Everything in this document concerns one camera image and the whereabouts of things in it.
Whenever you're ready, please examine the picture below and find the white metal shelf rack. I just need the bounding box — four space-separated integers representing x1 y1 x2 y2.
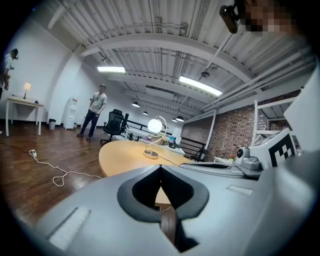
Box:
251 96 299 146

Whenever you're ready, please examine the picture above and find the person's head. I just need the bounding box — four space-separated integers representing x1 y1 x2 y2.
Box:
244 0 297 35

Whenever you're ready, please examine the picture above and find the cardboard box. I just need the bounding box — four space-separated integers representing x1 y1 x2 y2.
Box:
154 136 171 146

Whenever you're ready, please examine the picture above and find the black head-mounted camera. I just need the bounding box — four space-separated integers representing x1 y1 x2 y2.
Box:
219 0 247 35

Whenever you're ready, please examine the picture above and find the ceiling air conditioner unit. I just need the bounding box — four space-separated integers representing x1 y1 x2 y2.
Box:
145 84 175 95

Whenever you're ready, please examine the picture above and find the small shaded table lamp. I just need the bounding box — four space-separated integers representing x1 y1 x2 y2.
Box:
22 82 32 100

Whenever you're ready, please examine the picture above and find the rectangular ceiling light panel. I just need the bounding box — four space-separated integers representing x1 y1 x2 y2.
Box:
96 66 126 74
178 75 223 97

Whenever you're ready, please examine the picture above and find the black mesh office chair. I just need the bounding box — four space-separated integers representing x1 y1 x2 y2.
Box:
100 108 129 145

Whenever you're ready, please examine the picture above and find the white square table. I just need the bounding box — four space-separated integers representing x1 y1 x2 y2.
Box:
5 96 45 137

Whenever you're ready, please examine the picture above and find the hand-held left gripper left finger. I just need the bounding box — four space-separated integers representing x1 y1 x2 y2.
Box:
34 164 183 256

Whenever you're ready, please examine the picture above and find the long white desk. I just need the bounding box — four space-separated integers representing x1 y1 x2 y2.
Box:
124 128 186 156

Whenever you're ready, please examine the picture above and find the person's white shirt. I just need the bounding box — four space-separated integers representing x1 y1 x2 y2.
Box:
283 68 320 154

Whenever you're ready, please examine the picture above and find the globe lamp with curved arm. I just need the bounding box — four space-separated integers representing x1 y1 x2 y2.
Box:
142 115 169 160

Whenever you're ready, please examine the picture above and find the lamp power cable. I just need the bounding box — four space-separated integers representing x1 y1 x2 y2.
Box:
156 154 182 167

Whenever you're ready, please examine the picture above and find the round wooden table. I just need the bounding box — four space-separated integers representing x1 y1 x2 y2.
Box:
98 139 198 205

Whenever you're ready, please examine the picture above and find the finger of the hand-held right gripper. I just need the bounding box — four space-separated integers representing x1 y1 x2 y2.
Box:
178 161 260 178

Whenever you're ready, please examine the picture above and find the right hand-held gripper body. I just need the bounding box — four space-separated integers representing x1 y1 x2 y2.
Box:
233 127 302 179

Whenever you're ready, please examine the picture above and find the black folding chair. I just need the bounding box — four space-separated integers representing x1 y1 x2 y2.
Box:
189 148 209 163

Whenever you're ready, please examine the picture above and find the white water dispenser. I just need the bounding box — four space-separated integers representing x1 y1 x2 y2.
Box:
63 97 78 130

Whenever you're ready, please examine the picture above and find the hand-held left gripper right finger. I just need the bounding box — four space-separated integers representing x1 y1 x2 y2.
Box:
161 164 266 256

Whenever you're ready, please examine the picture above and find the white power strip with cable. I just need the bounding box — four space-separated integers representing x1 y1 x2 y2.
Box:
29 149 103 188

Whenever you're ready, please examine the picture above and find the black metal railing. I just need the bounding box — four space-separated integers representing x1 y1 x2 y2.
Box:
126 119 207 156

